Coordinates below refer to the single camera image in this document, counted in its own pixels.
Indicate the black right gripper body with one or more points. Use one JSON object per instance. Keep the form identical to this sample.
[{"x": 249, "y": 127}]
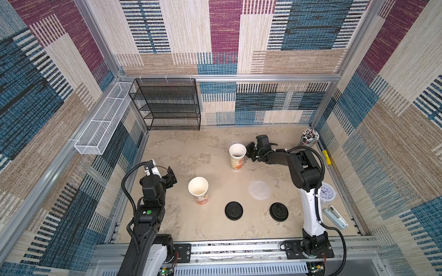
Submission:
[{"x": 255, "y": 152}]

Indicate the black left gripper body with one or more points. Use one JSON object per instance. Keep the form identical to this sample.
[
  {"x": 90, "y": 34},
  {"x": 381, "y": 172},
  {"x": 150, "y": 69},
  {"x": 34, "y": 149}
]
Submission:
[{"x": 166, "y": 183}]

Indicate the paper milk tea cup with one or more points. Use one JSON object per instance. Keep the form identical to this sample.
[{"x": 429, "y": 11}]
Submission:
[
  {"x": 198, "y": 187},
  {"x": 237, "y": 156}
]

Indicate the black cup lid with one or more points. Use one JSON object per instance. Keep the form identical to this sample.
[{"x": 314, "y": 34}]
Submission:
[
  {"x": 278, "y": 212},
  {"x": 233, "y": 210}
]

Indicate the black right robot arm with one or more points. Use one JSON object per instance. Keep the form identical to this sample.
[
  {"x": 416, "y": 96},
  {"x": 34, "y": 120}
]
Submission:
[{"x": 307, "y": 171}]

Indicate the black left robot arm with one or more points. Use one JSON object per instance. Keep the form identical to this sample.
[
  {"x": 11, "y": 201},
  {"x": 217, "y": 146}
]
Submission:
[{"x": 148, "y": 249}]

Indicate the yellow marker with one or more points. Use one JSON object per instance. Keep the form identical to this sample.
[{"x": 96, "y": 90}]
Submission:
[{"x": 327, "y": 157}]

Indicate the white round clock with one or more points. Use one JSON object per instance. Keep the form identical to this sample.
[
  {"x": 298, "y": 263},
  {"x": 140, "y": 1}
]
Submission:
[{"x": 327, "y": 193}]

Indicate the white stapler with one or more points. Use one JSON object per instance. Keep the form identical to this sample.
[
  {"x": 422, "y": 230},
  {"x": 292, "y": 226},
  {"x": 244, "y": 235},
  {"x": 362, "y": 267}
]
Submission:
[{"x": 334, "y": 215}]

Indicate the white mesh wall basket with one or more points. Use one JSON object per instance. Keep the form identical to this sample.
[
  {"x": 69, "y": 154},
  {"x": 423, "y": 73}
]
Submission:
[{"x": 100, "y": 129}]

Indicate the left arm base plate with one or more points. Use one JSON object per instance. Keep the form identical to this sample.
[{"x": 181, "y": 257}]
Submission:
[{"x": 182, "y": 253}]

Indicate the black wire shelf rack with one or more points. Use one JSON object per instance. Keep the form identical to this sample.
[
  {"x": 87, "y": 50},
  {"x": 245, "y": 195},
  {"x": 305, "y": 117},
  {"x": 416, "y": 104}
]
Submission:
[{"x": 167, "y": 104}]

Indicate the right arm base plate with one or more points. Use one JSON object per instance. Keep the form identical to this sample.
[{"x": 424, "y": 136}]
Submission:
[{"x": 294, "y": 250}]

